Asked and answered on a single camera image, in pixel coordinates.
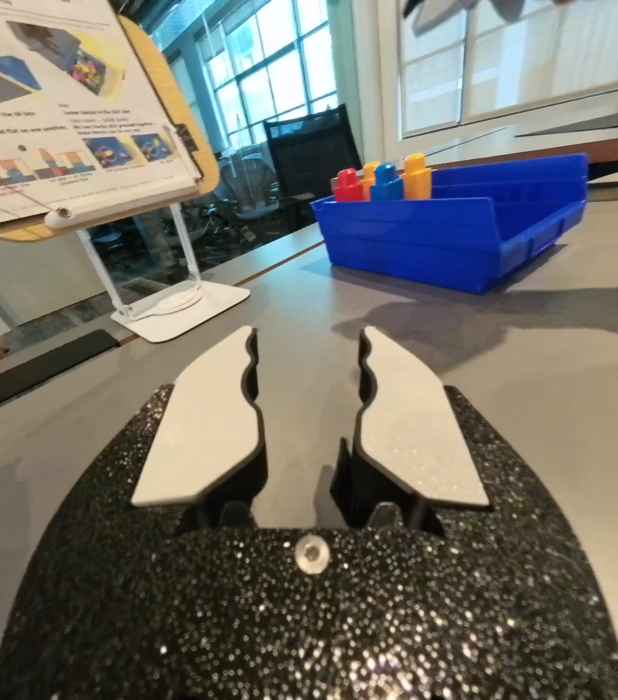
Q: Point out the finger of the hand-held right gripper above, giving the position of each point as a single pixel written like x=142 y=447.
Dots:
x=522 y=8
x=429 y=13

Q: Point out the yellow mega block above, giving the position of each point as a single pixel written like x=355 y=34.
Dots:
x=370 y=175
x=417 y=180

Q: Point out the blue plastic bin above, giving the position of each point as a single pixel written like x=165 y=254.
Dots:
x=423 y=246

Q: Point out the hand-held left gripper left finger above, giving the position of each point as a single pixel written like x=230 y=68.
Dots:
x=199 y=437

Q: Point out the printed instruction sheet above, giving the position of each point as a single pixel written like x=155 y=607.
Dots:
x=41 y=120

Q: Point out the blue mega block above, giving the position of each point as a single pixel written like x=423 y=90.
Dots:
x=385 y=186

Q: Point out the large grid window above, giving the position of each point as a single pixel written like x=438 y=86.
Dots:
x=276 y=71

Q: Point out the white framed window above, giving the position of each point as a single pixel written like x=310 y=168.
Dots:
x=533 y=65

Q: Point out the grey mesh office chair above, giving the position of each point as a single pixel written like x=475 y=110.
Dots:
x=248 y=180

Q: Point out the red mega block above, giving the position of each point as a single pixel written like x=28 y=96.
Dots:
x=348 y=188

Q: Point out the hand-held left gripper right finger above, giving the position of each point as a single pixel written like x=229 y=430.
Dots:
x=418 y=437

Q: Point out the black office chair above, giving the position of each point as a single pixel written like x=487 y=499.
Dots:
x=309 y=158

